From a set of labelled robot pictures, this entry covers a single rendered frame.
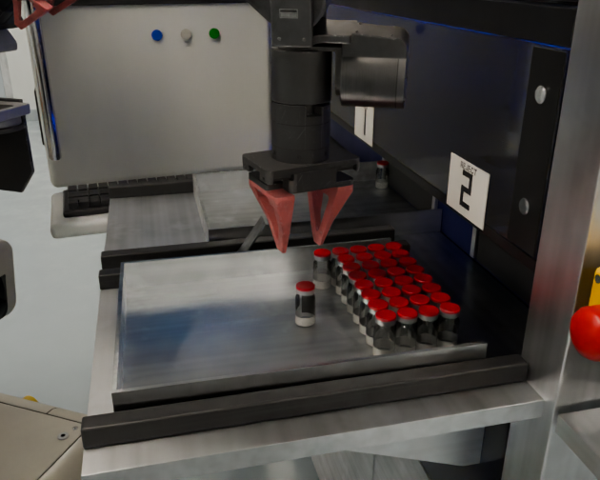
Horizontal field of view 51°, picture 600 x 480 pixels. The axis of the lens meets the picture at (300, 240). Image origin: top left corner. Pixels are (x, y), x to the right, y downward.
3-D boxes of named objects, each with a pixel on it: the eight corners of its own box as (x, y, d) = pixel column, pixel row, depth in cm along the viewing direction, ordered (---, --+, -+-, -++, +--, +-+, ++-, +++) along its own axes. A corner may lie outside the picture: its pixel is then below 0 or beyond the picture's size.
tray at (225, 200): (379, 179, 117) (380, 160, 116) (440, 231, 94) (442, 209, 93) (193, 192, 110) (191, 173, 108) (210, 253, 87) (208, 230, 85)
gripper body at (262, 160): (361, 175, 63) (364, 101, 60) (268, 190, 59) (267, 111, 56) (328, 158, 69) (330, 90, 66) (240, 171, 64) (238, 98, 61)
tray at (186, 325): (389, 262, 84) (390, 237, 83) (483, 374, 61) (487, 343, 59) (124, 288, 77) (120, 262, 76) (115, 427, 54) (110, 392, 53)
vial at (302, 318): (312, 316, 71) (312, 281, 69) (317, 326, 69) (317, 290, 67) (292, 318, 70) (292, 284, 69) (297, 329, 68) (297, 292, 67)
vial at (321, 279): (328, 281, 79) (329, 247, 77) (332, 289, 77) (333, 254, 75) (310, 283, 78) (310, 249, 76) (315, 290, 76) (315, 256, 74)
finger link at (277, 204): (338, 254, 65) (342, 167, 62) (276, 269, 62) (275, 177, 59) (308, 230, 71) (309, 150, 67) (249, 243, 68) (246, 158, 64)
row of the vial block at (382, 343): (345, 279, 79) (347, 245, 77) (397, 358, 63) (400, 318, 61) (329, 281, 79) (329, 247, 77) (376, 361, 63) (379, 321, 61)
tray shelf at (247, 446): (370, 181, 122) (370, 171, 122) (616, 405, 60) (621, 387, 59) (111, 201, 112) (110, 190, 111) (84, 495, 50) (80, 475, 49)
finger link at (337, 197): (352, 251, 66) (356, 165, 62) (290, 265, 63) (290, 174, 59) (320, 229, 72) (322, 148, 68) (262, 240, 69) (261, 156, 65)
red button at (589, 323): (602, 337, 49) (612, 291, 48) (639, 367, 46) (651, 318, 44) (559, 344, 48) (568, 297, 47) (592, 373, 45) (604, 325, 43)
